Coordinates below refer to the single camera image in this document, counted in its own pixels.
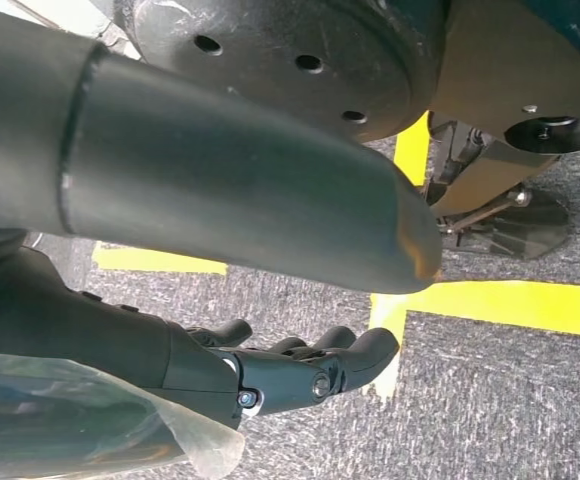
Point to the dark metal robot leg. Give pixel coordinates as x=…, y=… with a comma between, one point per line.
x=270, y=53

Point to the clear plastic film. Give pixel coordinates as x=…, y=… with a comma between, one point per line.
x=95, y=430

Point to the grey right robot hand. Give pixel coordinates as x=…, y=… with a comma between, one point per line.
x=245, y=185

